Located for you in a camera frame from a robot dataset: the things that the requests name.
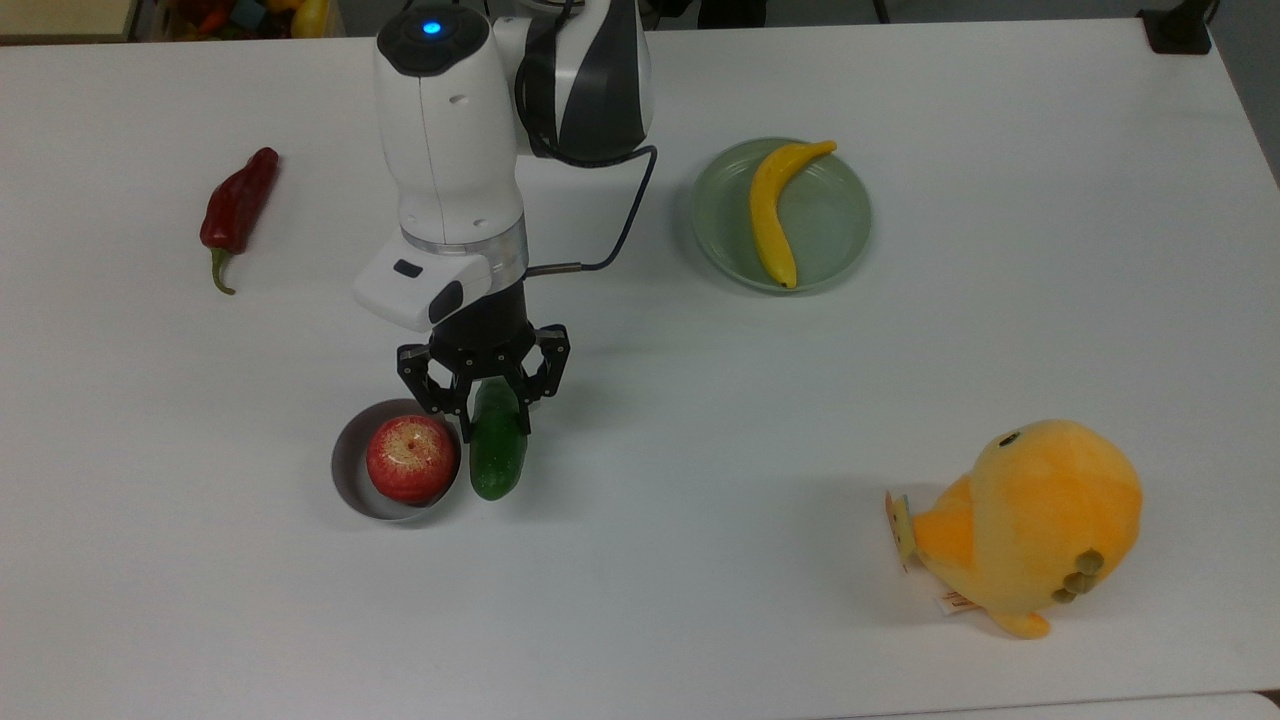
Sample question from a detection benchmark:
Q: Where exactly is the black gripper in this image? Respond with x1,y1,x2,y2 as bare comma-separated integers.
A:
397,283,571,443

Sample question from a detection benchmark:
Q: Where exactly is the green cucumber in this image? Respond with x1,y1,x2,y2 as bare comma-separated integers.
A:
469,376,528,501

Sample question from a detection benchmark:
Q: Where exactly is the small metal bowl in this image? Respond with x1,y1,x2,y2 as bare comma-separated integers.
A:
331,399,466,523

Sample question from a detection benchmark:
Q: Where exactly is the red apple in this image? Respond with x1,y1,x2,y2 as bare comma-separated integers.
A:
366,415,461,505

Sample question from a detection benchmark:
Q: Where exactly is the red chili pepper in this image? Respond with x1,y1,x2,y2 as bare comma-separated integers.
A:
200,147,280,296

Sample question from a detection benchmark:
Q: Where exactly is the yellow banana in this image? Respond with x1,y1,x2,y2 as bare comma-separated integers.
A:
750,140,838,289

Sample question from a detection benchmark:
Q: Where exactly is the pale green plate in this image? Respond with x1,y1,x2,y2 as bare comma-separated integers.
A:
692,138,873,295

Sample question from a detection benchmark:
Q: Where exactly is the tan cardboard box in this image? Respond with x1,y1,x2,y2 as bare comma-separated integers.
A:
0,0,139,45

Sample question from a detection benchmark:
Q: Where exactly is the orange plush toy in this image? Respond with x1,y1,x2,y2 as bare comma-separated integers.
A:
885,419,1144,640

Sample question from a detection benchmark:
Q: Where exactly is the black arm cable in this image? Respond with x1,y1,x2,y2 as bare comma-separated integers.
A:
515,0,661,277

